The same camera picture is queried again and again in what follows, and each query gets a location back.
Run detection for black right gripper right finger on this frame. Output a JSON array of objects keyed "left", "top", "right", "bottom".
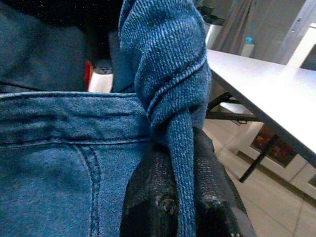
[{"left": 192, "top": 128, "right": 256, "bottom": 237}]

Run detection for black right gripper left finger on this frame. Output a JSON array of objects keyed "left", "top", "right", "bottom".
[{"left": 119, "top": 145, "right": 182, "bottom": 237}]

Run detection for blue denim shorts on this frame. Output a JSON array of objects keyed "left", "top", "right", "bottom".
[{"left": 0, "top": 0, "right": 213, "bottom": 237}]

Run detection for red shirt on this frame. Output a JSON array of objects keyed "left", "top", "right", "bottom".
[{"left": 83, "top": 60, "right": 94, "bottom": 90}]

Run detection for white glass door cabinet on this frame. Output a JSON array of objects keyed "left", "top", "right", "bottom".
[{"left": 237, "top": 123, "right": 316, "bottom": 200}]

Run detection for white bottle blue cap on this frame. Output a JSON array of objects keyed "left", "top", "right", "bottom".
[{"left": 241, "top": 36, "right": 255, "bottom": 57}]

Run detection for grey curtain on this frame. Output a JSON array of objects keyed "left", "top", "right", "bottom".
[{"left": 214, "top": 0, "right": 302, "bottom": 65}]

